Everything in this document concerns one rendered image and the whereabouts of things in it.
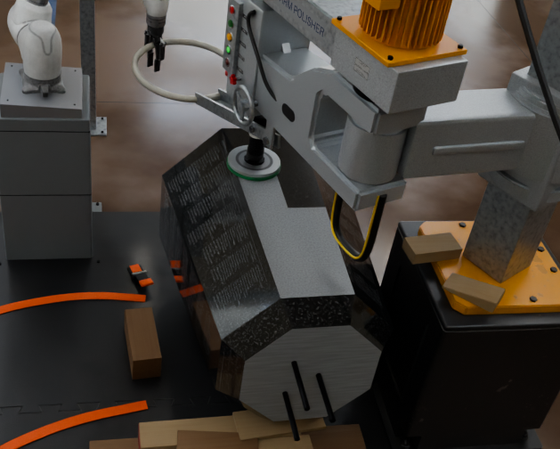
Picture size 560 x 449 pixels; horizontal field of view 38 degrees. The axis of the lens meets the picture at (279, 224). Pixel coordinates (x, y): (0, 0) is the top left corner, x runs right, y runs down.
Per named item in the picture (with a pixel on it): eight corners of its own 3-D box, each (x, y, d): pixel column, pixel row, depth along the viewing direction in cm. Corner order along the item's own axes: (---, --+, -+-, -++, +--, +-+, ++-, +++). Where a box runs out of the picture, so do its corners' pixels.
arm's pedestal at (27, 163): (-6, 269, 379) (-23, 125, 330) (3, 204, 417) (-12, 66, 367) (102, 266, 390) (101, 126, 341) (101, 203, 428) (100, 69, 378)
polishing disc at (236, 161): (285, 155, 331) (286, 152, 330) (272, 183, 315) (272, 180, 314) (236, 142, 334) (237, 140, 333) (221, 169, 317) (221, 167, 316)
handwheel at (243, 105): (271, 130, 291) (276, 93, 282) (247, 134, 286) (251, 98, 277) (251, 109, 300) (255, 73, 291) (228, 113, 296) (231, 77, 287)
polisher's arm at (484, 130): (551, 127, 296) (575, 66, 280) (607, 182, 271) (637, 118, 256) (368, 139, 272) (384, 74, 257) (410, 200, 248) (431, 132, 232)
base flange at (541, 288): (525, 227, 334) (529, 218, 331) (578, 312, 297) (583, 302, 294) (414, 228, 324) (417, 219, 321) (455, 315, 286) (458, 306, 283)
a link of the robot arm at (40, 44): (28, 83, 338) (28, 36, 324) (16, 60, 349) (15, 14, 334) (67, 78, 345) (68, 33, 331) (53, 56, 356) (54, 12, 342)
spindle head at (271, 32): (320, 136, 297) (343, 24, 269) (270, 148, 287) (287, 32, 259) (272, 89, 320) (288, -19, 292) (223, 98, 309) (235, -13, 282)
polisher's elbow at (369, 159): (381, 150, 267) (393, 98, 255) (405, 183, 253) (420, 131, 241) (328, 153, 261) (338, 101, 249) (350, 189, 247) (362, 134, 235)
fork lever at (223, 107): (314, 141, 299) (314, 128, 297) (269, 151, 290) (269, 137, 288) (228, 98, 353) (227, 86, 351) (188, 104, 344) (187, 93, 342)
